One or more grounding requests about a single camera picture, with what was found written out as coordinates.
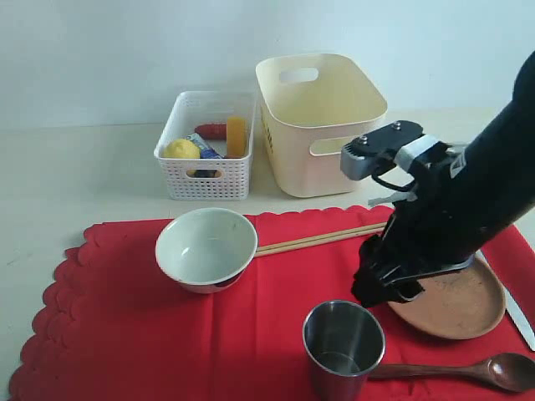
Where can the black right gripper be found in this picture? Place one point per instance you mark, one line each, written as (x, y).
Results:
(441, 227)

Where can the stainless steel cup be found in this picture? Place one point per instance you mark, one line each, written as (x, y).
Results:
(344, 343)

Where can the yellow cheese wedge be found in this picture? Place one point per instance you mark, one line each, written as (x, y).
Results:
(236, 137)

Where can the blue white milk carton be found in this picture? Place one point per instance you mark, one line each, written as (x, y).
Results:
(206, 152)

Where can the red sausage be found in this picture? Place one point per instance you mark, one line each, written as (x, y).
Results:
(212, 131)

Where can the yellow lemon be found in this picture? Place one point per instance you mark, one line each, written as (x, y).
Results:
(182, 149)

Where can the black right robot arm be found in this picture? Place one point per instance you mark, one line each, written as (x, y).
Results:
(505, 152)

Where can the upper wooden chopstick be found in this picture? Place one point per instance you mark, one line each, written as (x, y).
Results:
(363, 230)

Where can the wooden chopstick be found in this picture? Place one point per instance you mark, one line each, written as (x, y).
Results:
(363, 230)
(304, 245)

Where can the lower wooden chopstick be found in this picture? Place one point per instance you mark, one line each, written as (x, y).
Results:
(304, 245)

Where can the brown wooden plate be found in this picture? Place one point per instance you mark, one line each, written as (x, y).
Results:
(457, 306)

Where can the silver table knife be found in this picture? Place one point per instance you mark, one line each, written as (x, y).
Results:
(518, 321)

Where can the dark wooden spoon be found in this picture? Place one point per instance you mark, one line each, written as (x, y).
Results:
(511, 372)

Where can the white ceramic bowl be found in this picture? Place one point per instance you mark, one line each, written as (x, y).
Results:
(206, 250)

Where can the white perforated plastic basket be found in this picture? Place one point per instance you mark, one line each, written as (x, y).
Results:
(201, 179)

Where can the cream plastic bin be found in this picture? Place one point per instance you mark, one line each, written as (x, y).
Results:
(311, 105)

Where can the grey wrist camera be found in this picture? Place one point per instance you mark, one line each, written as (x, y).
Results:
(400, 144)

